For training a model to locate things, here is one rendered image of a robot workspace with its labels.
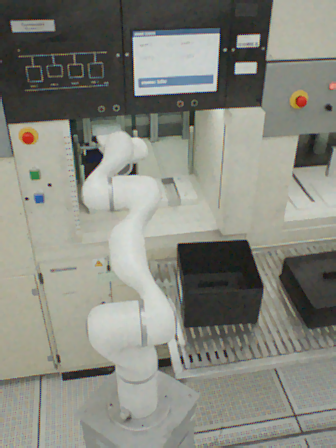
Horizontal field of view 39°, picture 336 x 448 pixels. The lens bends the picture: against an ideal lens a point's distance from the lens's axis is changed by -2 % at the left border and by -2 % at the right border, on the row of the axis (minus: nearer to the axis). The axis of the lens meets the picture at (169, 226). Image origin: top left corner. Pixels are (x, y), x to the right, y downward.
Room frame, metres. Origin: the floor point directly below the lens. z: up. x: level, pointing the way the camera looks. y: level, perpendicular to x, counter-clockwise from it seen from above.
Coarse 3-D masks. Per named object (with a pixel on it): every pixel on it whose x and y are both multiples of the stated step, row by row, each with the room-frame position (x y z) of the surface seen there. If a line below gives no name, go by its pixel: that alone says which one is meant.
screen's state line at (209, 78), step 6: (138, 78) 1.55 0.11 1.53; (144, 78) 1.55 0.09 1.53; (150, 78) 1.56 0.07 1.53; (156, 78) 1.56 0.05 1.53; (162, 78) 1.56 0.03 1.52; (168, 78) 1.57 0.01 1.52; (174, 78) 1.57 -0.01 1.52; (180, 78) 1.57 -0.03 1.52; (186, 78) 1.58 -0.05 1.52; (192, 78) 1.58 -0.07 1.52; (198, 78) 1.59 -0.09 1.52; (204, 78) 1.59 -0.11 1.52; (210, 78) 1.59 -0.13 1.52; (144, 84) 1.55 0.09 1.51; (150, 84) 1.56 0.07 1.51; (156, 84) 1.56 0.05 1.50; (162, 84) 1.56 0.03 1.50; (168, 84) 1.57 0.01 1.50; (174, 84) 1.57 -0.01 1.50; (180, 84) 1.57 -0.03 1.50; (186, 84) 1.58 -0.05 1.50; (192, 84) 1.58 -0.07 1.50; (198, 84) 1.59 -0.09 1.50
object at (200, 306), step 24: (240, 240) 1.45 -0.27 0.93; (192, 264) 1.43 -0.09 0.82; (216, 264) 1.44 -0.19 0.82; (240, 264) 1.45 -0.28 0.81; (192, 288) 1.36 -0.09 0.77; (216, 288) 1.36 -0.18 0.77; (240, 288) 1.35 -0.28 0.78; (192, 312) 1.16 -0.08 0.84; (216, 312) 1.17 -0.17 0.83; (240, 312) 1.18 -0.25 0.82
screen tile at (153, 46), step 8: (152, 40) 1.56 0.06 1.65; (160, 40) 1.56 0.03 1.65; (168, 40) 1.57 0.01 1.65; (144, 48) 1.55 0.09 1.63; (152, 48) 1.56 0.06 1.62; (160, 48) 1.56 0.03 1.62; (168, 48) 1.57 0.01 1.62; (168, 56) 1.57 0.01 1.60; (144, 64) 1.55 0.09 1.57; (152, 64) 1.56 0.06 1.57; (160, 64) 1.56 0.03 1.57; (168, 64) 1.57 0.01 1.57; (144, 72) 1.55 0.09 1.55; (152, 72) 1.56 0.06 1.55; (160, 72) 1.56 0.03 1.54; (168, 72) 1.57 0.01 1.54
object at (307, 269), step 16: (304, 256) 1.44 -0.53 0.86; (320, 256) 1.44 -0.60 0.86; (288, 272) 1.37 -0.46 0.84; (304, 272) 1.35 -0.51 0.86; (320, 272) 1.35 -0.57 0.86; (288, 288) 1.35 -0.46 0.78; (304, 288) 1.26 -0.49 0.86; (320, 288) 1.26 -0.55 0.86; (304, 304) 1.22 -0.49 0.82; (320, 304) 1.18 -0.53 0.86; (304, 320) 1.19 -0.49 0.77; (320, 320) 1.16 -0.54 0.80
